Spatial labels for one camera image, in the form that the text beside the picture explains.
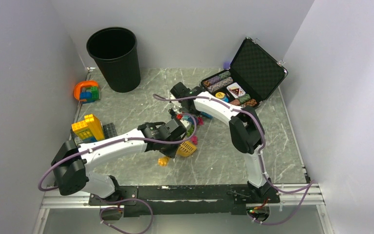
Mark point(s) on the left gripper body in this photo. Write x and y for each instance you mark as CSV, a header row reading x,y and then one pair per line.
x,y
170,149

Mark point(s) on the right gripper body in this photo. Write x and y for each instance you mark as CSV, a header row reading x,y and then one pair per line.
x,y
190,111

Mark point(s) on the yellow slotted scoop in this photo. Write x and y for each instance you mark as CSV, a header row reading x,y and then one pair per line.
x,y
185,149

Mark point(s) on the blue hand brush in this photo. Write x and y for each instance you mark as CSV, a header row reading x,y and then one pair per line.
x,y
206,115

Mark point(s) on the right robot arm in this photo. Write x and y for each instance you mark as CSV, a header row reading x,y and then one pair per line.
x,y
246,131

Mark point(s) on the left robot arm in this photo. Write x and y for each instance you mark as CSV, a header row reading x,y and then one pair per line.
x,y
73,165

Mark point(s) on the pink paper scrap by scoop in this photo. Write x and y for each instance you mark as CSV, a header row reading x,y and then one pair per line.
x,y
194,140

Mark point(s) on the yellow dealer button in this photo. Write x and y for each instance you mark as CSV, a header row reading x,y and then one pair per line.
x,y
221,95

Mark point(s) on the playing card deck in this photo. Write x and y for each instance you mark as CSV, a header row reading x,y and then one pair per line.
x,y
235,90

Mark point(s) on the black perforated plate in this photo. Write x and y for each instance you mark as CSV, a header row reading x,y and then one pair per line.
x,y
109,131

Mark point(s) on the black poker chip case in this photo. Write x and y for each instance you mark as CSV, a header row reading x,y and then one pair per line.
x,y
253,69

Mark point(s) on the yellow toy block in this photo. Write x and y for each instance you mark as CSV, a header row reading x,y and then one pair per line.
x,y
89,130

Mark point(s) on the black plastic waste bin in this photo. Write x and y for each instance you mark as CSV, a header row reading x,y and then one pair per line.
x,y
114,51

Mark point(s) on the blue and green toy blocks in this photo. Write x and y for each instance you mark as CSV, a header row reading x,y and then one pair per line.
x,y
90,94

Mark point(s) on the orange curved toy piece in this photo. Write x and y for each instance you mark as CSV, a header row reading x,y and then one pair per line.
x,y
82,85

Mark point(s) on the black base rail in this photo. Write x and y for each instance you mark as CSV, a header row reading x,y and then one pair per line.
x,y
193,199

